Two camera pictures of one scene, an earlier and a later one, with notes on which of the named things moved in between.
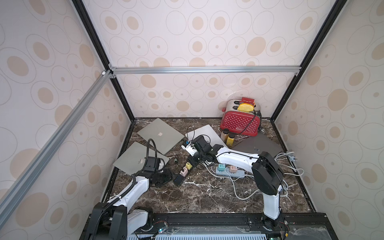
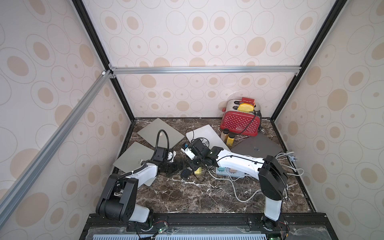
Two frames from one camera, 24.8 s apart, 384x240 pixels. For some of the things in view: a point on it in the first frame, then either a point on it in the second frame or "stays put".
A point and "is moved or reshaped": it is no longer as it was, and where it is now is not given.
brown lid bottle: (224, 134) stays put
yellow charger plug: (188, 165) is moved or reshaped
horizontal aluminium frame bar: (155, 70) stays put
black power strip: (179, 180) is moved or reshaped
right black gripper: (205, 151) stays put
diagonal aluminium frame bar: (9, 199) stays put
